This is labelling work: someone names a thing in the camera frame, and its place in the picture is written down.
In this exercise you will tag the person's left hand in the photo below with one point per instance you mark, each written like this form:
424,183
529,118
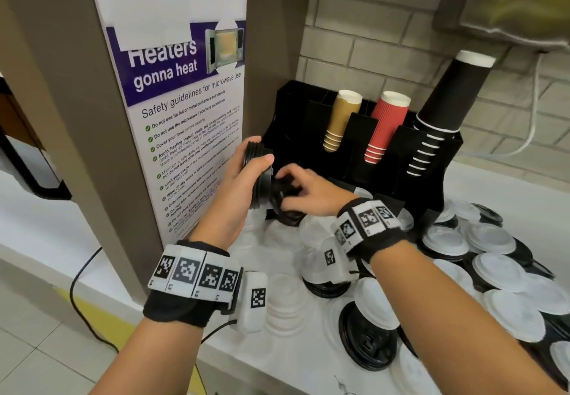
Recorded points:
231,203

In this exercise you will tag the stack of black paper cups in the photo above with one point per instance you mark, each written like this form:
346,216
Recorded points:
450,96

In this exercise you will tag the black cup and lid organizer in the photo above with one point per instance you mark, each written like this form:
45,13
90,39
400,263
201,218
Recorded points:
303,127

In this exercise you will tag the stack of gold paper cups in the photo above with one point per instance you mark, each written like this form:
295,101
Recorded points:
340,118

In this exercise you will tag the stack of black lids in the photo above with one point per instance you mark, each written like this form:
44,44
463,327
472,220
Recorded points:
260,185

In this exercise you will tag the pile of white cup lids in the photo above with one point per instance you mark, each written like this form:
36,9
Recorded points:
498,270

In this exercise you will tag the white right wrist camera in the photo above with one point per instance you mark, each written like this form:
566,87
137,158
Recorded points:
331,259

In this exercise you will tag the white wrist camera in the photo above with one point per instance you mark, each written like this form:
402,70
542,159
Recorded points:
251,296
331,259

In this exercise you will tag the right marker wristband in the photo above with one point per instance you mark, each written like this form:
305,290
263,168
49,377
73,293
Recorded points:
369,225

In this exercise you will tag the steel wall dispenser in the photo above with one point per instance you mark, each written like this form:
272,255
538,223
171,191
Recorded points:
512,2

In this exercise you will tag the single black cup lid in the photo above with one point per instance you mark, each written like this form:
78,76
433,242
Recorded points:
285,217

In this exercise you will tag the microwave safety poster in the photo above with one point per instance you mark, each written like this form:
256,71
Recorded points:
178,96

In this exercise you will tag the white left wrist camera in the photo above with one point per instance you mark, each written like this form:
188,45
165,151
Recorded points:
251,296

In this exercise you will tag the stack of red paper cups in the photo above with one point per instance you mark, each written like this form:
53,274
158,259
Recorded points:
387,127

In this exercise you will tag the person's right hand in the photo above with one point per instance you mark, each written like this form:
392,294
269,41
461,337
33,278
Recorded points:
318,194

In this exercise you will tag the person's left forearm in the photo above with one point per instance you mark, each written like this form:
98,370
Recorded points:
156,359

